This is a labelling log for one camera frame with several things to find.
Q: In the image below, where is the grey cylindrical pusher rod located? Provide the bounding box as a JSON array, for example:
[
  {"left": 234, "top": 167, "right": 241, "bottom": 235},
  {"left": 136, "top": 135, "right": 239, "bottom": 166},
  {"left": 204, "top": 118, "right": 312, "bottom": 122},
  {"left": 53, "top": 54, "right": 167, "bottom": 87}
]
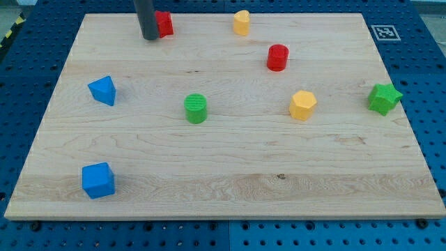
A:
[{"left": 133, "top": 0, "right": 159, "bottom": 40}]

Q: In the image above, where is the red star block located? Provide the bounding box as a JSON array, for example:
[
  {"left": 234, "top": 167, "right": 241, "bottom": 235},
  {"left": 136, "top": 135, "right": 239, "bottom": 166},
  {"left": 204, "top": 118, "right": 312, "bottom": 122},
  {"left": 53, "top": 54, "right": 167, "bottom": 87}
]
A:
[{"left": 155, "top": 10, "right": 174, "bottom": 38}]

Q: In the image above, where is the green star block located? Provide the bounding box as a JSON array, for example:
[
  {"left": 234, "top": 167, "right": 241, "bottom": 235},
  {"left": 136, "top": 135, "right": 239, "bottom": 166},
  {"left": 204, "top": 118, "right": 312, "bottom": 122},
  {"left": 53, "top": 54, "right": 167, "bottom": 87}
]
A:
[{"left": 368, "top": 83, "right": 403, "bottom": 116}]

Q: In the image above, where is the blue triangle block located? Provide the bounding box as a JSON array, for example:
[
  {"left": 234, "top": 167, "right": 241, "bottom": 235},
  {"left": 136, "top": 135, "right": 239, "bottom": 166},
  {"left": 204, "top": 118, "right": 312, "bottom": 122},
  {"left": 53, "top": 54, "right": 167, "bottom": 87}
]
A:
[{"left": 88, "top": 76, "right": 116, "bottom": 106}]

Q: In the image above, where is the yellow heart block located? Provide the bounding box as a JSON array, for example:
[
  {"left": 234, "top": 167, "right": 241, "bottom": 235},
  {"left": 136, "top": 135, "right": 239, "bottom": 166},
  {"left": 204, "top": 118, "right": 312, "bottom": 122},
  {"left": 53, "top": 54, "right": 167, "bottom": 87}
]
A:
[{"left": 233, "top": 10, "right": 250, "bottom": 36}]

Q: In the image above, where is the green cylinder block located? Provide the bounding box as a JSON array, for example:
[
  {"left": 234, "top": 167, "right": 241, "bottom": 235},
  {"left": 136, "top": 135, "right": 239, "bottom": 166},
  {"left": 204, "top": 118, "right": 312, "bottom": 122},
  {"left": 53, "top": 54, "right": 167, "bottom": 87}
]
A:
[{"left": 184, "top": 93, "right": 207, "bottom": 124}]

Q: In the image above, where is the red cylinder block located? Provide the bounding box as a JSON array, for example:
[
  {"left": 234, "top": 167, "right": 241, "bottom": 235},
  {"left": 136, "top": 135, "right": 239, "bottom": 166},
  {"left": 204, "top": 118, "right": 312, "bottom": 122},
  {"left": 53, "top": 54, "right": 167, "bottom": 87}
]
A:
[{"left": 266, "top": 44, "right": 289, "bottom": 72}]

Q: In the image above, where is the blue cube block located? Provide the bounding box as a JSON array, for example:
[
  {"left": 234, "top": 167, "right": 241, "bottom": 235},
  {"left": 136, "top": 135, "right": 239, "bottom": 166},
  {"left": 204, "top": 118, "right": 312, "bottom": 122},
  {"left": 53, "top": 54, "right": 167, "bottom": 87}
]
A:
[{"left": 82, "top": 162, "right": 115, "bottom": 199}]

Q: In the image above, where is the yellow hexagon block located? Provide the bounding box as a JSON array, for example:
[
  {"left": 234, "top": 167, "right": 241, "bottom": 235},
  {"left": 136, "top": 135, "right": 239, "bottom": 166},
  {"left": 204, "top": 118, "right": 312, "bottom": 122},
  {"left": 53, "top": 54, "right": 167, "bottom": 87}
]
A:
[{"left": 289, "top": 90, "right": 317, "bottom": 121}]

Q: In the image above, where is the light wooden board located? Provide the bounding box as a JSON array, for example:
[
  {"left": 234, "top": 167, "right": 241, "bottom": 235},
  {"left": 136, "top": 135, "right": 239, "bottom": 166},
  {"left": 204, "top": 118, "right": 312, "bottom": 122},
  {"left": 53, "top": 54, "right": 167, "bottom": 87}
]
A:
[{"left": 5, "top": 13, "right": 445, "bottom": 221}]

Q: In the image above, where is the white fiducial marker tag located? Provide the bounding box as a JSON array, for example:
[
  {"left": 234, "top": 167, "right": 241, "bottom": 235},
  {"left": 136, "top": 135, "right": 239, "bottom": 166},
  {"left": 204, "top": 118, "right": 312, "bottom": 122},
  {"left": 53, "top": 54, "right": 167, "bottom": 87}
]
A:
[{"left": 371, "top": 24, "right": 401, "bottom": 41}]

